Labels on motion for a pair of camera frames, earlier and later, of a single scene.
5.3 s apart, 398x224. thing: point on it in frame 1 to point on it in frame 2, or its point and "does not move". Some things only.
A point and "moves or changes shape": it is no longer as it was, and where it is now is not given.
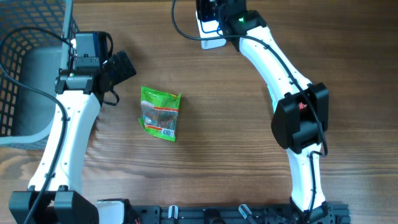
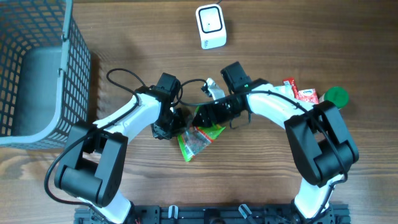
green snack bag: [160, 112] moves or changes shape
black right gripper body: [205, 9] to [202, 116]
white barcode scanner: [210, 28] does not move
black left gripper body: [121, 68] to [175, 123]
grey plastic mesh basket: [34, 56] does not move
